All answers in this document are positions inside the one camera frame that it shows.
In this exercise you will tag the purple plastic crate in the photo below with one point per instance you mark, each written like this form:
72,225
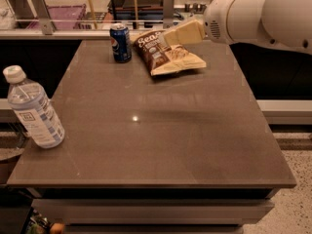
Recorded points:
66,17

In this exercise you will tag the grey metal rail bracket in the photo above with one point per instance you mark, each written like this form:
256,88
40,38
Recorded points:
168,13
43,16

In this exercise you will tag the grey table drawer front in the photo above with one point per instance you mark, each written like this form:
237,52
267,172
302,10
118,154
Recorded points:
142,211

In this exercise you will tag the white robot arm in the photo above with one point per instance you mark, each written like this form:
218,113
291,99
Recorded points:
272,24

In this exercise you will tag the blue pepsi can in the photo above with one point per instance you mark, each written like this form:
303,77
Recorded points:
120,42

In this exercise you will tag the grey metal rail bracket left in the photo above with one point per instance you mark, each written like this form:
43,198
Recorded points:
43,16

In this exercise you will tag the clear plastic water bottle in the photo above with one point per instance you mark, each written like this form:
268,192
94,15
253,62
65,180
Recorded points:
32,106

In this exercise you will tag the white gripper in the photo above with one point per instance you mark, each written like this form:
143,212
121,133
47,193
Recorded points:
214,20

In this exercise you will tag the brown sea salt chip bag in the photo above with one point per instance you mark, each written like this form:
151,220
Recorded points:
161,59

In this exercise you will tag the grey metal rail bracket middle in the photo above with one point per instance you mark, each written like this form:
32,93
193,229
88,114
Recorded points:
168,13

